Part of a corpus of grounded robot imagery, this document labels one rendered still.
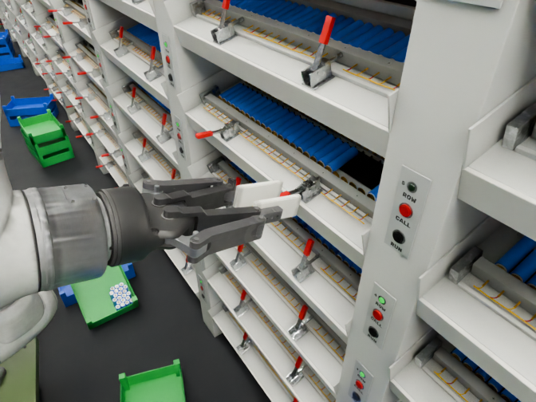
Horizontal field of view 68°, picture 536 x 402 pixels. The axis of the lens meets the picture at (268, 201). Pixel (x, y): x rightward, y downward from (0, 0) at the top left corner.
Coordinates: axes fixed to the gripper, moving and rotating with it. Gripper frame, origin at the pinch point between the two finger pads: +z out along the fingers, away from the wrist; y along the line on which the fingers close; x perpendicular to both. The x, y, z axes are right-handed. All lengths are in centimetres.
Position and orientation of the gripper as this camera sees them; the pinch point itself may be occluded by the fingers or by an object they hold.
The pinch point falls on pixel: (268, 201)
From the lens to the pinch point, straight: 50.2
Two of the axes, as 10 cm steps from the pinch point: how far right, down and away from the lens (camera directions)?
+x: -2.1, 8.6, 4.7
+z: 7.9, -1.3, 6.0
